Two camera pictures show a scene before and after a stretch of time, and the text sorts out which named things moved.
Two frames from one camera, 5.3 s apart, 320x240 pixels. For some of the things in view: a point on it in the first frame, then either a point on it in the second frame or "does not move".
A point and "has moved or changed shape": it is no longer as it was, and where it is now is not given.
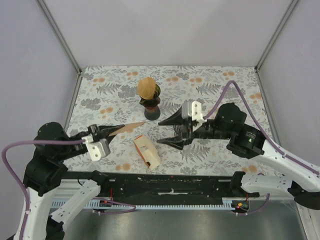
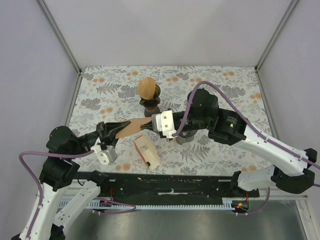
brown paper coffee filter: (146, 88) does not move
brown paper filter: (128, 127) has moved or changed shape
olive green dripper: (153, 102) does not move
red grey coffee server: (152, 113) does not move
